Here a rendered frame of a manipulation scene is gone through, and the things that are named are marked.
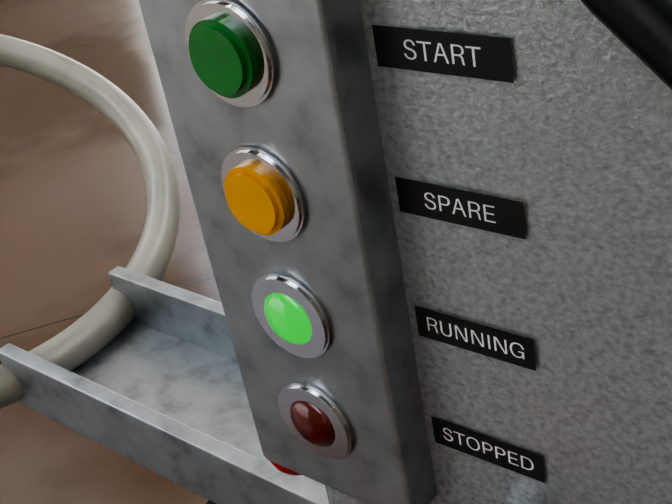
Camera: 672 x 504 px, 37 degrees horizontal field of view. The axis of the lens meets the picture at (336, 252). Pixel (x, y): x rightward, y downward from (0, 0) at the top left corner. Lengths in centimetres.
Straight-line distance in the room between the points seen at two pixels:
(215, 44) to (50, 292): 288
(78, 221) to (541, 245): 326
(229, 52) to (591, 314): 13
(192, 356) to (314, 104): 49
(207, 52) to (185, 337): 49
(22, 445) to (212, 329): 189
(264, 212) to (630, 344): 12
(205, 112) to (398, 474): 15
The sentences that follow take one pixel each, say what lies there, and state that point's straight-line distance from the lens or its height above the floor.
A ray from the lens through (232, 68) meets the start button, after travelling 32.
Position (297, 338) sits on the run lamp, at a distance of 37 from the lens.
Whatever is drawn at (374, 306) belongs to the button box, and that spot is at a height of 136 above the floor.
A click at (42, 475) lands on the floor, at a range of 251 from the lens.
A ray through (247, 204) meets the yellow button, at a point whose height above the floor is 140.
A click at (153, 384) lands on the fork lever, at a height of 111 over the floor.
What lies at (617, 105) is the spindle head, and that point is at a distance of 28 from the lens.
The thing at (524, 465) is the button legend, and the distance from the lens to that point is 37.
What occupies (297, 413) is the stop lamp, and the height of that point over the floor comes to 130.
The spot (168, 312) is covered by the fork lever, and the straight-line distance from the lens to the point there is 79.
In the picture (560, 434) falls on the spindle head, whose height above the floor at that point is 131.
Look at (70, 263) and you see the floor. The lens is 330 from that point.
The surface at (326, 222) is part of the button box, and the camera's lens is 33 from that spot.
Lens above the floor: 156
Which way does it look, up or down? 31 degrees down
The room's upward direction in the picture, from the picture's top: 11 degrees counter-clockwise
